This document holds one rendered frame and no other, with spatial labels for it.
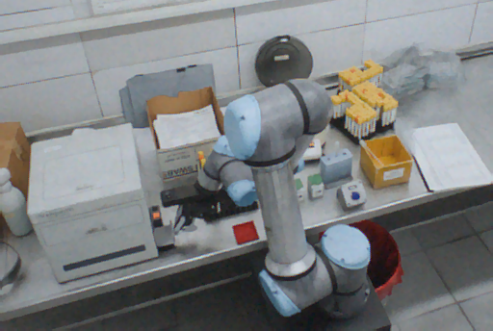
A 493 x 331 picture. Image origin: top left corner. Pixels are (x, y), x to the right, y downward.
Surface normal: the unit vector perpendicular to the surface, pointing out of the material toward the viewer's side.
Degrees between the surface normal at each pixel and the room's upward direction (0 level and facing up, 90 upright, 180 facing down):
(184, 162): 90
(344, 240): 7
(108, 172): 0
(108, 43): 90
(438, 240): 0
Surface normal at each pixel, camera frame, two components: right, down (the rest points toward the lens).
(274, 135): 0.48, 0.27
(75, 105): 0.33, 0.58
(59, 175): 0.00, -0.79
